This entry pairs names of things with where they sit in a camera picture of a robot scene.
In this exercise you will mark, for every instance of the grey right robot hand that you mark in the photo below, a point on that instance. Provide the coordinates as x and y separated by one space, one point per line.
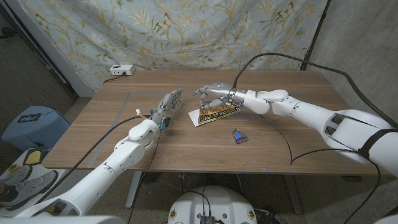
220 91

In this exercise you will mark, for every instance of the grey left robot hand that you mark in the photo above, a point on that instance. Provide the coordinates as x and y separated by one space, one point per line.
168 104

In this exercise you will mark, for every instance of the yellow new driver bumper sticker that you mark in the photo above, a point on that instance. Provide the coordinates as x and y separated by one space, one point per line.
219 115

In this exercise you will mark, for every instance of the white sticker release liner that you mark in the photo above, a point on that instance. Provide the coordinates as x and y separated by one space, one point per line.
194 118

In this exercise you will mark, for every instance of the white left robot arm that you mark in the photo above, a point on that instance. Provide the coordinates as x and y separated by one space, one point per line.
99 180

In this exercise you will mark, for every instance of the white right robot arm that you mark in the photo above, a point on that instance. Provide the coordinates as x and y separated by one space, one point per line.
342 127

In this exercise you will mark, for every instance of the silver blue padlock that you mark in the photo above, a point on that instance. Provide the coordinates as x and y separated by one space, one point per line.
239 137

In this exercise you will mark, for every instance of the white power strip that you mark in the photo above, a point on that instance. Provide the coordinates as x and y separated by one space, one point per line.
121 70

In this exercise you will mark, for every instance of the floral print backdrop cloth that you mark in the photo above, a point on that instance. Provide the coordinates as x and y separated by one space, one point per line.
186 34

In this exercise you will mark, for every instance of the grey table leg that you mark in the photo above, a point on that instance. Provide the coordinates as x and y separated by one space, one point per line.
134 189
293 194

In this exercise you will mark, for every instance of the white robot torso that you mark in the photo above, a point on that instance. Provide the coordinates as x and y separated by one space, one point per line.
214 202

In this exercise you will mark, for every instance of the black backdrop stand pole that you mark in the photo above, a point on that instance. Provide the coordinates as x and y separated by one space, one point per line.
314 31

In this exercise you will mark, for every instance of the blue plastic bin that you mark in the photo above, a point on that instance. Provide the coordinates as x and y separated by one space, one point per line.
34 130

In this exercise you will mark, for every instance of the grey sneaker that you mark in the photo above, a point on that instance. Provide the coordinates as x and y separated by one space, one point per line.
17 175
31 189

